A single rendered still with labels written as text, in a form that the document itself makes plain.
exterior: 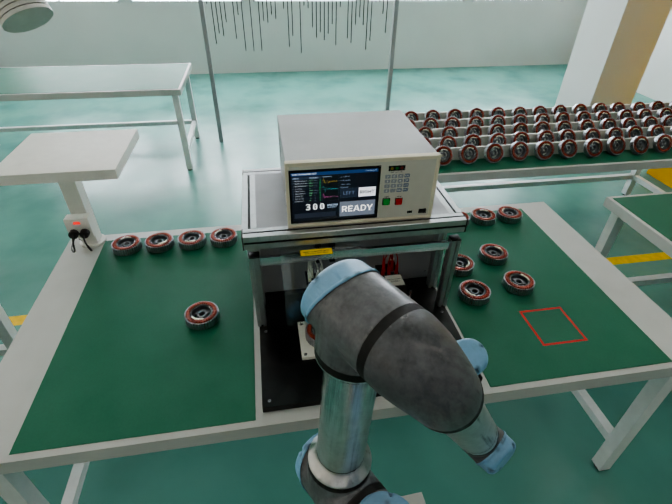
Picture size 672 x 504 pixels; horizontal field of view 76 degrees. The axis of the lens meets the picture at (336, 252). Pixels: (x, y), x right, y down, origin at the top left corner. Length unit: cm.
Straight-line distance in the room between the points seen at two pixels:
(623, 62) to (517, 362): 389
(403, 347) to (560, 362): 109
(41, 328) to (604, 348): 184
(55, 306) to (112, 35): 622
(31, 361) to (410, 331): 133
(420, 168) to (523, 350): 68
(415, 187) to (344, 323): 81
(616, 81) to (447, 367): 466
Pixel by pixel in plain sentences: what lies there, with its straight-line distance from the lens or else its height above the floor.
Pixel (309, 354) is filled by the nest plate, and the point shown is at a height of 78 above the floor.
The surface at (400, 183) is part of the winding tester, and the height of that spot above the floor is 124.
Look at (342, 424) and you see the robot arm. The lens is 70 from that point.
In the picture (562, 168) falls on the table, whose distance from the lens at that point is 284.
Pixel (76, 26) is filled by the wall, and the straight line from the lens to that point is 782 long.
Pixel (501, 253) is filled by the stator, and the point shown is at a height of 78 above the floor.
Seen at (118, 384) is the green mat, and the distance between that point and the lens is 145.
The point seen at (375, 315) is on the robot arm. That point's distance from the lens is 51.
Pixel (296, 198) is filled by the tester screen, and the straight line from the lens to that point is 122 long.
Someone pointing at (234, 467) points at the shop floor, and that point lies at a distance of 207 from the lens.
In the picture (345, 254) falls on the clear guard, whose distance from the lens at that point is 124.
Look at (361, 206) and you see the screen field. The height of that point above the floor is 117.
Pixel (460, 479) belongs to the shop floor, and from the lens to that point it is 208.
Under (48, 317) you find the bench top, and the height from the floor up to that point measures 75.
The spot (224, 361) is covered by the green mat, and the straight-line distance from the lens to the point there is 140.
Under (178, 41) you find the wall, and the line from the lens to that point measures 753.
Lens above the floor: 181
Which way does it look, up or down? 37 degrees down
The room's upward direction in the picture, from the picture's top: 1 degrees clockwise
